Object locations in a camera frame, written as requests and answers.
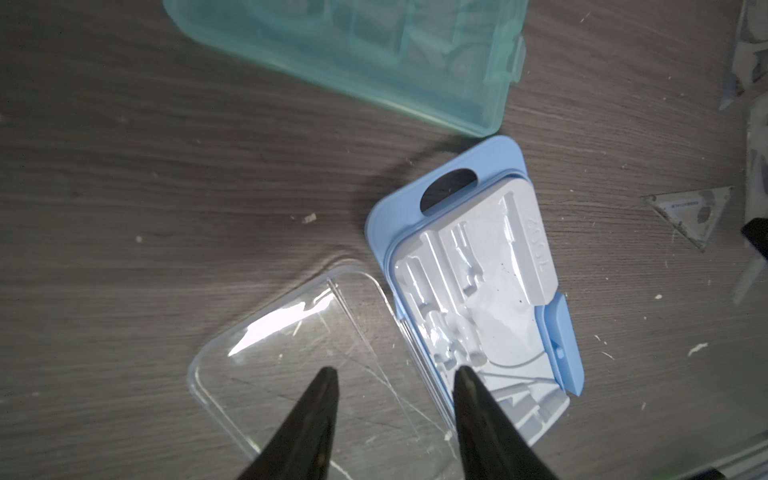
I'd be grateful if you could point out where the teal transparent ruler set case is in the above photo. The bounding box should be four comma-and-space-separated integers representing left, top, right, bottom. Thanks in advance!
164, 0, 528, 138

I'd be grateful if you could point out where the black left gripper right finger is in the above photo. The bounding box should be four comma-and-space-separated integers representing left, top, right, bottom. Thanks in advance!
453, 366, 557, 480

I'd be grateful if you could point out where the blue ruler set case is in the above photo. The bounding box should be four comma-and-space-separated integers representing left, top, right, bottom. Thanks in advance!
185, 134, 586, 480

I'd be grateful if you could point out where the small clear triangle ruler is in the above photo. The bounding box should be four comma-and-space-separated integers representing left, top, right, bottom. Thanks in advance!
642, 186, 733, 252

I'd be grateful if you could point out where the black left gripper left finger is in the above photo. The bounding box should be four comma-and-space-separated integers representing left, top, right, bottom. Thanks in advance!
239, 366, 339, 480

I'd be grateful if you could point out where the clear triangle set square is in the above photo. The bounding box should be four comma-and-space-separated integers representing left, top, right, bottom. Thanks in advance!
719, 0, 767, 110

